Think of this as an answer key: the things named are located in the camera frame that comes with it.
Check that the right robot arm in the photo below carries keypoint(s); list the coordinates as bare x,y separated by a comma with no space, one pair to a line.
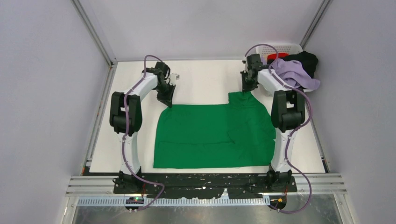
287,114

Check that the lavender t shirt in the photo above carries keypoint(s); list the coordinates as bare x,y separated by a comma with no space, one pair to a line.
282,74

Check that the right corner frame post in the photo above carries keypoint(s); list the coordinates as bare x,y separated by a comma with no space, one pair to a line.
321,11

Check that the red t shirt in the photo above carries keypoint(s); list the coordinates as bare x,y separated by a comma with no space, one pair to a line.
272,57

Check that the slotted cable duct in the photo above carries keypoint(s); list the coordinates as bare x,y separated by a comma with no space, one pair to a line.
162,202

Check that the green t shirt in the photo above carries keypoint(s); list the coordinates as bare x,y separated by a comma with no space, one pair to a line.
232,135

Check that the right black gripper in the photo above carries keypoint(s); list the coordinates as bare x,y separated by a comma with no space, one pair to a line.
245,87

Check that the left corner frame post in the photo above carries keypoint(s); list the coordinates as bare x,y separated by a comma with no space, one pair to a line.
85,10

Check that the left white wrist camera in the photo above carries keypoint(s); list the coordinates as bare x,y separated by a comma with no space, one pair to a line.
173,77

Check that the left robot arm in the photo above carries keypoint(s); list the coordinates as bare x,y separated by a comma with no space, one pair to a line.
126,119

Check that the white laundry basket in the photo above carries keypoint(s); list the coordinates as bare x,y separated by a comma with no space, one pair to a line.
277,48

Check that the corner frame post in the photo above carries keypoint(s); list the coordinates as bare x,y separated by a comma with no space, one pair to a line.
321,11
85,10

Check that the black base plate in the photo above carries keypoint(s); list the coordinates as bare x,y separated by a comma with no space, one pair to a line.
200,186

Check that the black t shirt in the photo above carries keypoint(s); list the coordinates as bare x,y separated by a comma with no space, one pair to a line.
308,60

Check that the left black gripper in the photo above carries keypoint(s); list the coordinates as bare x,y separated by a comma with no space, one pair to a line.
167,99

